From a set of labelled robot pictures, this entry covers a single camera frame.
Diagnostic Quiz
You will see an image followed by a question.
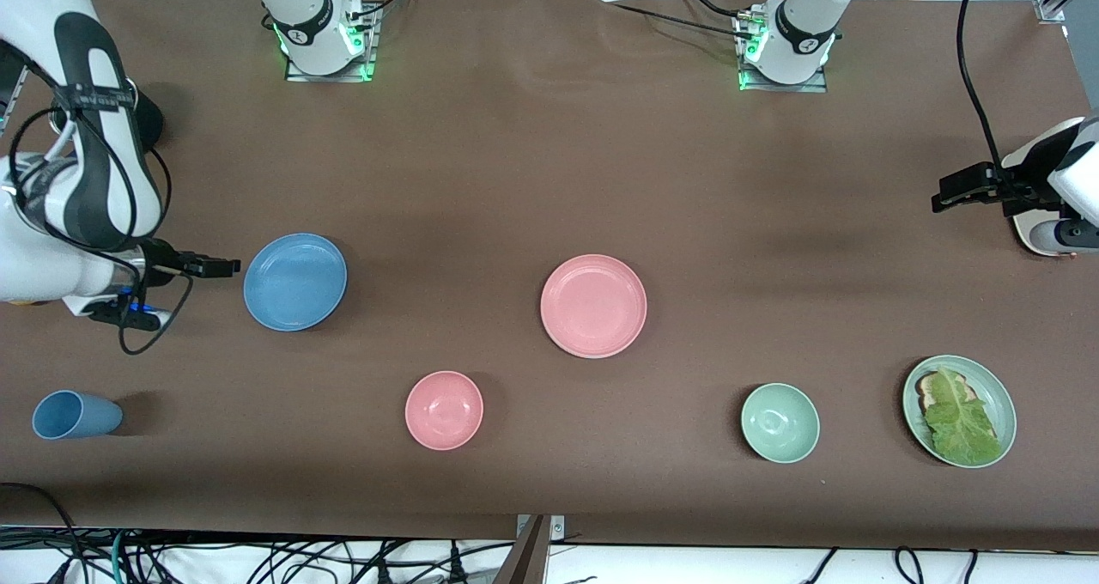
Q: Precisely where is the blue plate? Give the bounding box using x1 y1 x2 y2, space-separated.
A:
243 233 349 332

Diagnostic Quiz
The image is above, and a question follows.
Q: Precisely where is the pink plate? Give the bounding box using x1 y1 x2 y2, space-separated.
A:
540 254 648 360

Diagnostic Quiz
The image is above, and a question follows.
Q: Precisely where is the beige toaster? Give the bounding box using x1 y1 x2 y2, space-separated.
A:
1003 116 1099 260

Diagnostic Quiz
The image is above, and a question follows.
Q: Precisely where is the blue cup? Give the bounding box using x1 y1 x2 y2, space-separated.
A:
32 390 124 441

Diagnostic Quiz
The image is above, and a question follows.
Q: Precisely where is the toasted bread slice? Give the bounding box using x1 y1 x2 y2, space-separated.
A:
915 371 975 413

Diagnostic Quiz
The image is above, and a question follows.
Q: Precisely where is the green plate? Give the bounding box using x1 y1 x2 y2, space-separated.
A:
902 355 1017 469

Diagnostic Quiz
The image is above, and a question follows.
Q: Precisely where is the green lettuce leaf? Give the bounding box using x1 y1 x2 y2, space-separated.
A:
923 367 1004 466

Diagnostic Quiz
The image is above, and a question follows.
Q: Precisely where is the pink bowl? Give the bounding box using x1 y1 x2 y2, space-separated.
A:
404 370 484 452

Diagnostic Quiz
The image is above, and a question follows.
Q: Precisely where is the green bowl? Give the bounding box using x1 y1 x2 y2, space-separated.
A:
740 382 821 465

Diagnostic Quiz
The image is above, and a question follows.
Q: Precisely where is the brown table cover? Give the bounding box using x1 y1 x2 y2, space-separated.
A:
0 0 1099 552

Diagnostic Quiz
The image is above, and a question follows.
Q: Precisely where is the black pot blue handle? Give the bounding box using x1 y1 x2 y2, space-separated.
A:
127 86 166 157

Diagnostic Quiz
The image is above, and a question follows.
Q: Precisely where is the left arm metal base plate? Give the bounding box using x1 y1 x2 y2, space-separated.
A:
738 13 829 94

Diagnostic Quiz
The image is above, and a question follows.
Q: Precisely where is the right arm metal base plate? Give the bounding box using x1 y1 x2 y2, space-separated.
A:
285 4 377 82

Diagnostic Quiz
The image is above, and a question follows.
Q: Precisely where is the black base cable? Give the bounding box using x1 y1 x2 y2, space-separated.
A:
348 0 423 20
601 0 750 40
681 0 748 20

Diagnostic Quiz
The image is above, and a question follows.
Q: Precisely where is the dark camera stand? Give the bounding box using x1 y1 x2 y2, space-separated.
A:
494 515 550 584

